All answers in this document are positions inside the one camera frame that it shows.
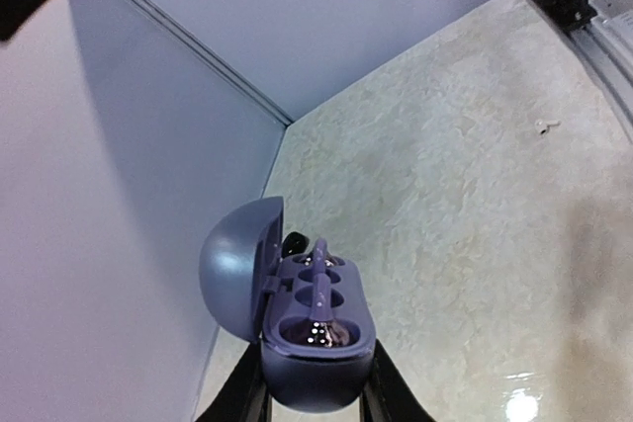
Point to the purple earbud charging case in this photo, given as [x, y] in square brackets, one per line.
[254, 294]

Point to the white earbud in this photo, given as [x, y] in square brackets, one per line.
[542, 127]

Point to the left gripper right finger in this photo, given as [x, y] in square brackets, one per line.
[386, 397]

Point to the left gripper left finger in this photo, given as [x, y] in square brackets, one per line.
[244, 397]

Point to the aluminium front rail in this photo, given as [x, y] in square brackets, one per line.
[607, 60]

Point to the black earbud charging case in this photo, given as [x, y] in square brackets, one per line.
[295, 243]

